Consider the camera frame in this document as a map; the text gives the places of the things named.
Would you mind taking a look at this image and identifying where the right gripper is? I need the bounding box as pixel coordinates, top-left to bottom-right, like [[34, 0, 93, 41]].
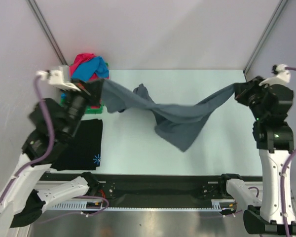
[[234, 76, 273, 121]]

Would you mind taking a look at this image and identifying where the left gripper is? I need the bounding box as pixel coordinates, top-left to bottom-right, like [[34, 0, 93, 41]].
[[61, 77, 104, 138]]

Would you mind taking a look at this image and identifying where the grey t shirt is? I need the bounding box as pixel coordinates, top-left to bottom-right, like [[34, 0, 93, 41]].
[[101, 80, 234, 152]]

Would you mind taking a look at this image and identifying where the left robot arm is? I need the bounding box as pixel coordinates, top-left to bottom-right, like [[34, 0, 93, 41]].
[[0, 79, 104, 234]]

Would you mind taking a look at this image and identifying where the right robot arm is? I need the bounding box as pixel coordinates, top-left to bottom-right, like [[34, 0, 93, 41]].
[[218, 77, 296, 237]]

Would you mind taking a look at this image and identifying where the green plastic bin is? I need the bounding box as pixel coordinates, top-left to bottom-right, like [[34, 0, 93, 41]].
[[60, 62, 110, 115]]

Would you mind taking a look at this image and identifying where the blue t shirt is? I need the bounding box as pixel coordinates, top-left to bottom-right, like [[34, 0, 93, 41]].
[[71, 57, 109, 81]]

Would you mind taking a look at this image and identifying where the pink t shirt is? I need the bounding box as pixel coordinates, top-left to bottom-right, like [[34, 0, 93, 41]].
[[70, 53, 96, 75]]

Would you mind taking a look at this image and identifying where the folded black t shirt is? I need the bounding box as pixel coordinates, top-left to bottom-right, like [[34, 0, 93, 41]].
[[51, 119, 103, 171]]

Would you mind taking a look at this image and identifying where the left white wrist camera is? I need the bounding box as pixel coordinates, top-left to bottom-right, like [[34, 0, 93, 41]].
[[36, 65, 80, 91]]

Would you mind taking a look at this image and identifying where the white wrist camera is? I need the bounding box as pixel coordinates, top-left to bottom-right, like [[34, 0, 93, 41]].
[[36, 65, 80, 91], [259, 64, 291, 86]]

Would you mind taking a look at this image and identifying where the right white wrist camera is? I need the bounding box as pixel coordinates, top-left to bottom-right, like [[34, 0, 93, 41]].
[[259, 64, 291, 86]]

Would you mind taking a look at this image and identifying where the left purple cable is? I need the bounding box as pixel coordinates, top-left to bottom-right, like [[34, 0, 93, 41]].
[[0, 74, 109, 223]]

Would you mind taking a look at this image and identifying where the purple cable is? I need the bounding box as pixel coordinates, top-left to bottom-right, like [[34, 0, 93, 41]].
[[223, 66, 296, 237], [0, 74, 109, 223]]

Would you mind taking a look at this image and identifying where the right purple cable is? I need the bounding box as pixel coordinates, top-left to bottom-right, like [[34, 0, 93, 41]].
[[223, 66, 296, 237]]

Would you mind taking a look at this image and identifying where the aluminium frame rail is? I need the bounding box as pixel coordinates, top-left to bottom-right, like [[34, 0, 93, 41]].
[[25, 180, 294, 200]]

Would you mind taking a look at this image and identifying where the right aluminium corner post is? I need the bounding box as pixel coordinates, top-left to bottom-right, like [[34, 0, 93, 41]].
[[243, 0, 289, 77]]

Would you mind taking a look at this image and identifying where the aluminium corner post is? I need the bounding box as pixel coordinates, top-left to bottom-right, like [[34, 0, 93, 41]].
[[243, 0, 289, 77], [26, 0, 67, 65]]

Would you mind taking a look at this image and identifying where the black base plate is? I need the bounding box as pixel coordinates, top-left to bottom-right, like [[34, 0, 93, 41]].
[[40, 172, 278, 208]]

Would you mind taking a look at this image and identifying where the left aluminium corner post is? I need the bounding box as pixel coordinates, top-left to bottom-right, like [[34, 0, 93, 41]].
[[26, 0, 67, 65]]

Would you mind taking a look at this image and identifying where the white slotted cable duct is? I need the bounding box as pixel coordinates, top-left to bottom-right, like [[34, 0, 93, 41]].
[[46, 199, 236, 212]]

